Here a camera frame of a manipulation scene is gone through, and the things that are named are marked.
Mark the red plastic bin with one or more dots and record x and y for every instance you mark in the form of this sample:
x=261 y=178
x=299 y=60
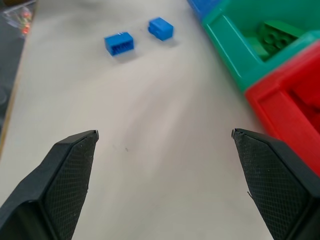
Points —
x=282 y=112

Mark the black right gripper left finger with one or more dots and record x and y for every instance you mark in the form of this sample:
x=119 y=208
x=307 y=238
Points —
x=57 y=185

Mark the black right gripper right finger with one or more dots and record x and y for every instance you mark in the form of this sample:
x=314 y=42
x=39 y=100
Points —
x=270 y=182

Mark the green toy block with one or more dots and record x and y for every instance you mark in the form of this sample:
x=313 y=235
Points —
x=280 y=35
x=256 y=48

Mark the clear plastic bag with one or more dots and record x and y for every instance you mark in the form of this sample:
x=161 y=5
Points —
x=18 y=17

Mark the green plastic bin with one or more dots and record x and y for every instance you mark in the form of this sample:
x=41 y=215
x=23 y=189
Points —
x=240 y=42

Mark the blue toy block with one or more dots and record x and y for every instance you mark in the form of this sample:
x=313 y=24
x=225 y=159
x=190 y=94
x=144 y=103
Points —
x=119 y=45
x=161 y=28

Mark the blue plastic bin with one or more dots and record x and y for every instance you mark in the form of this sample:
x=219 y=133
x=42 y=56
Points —
x=200 y=6

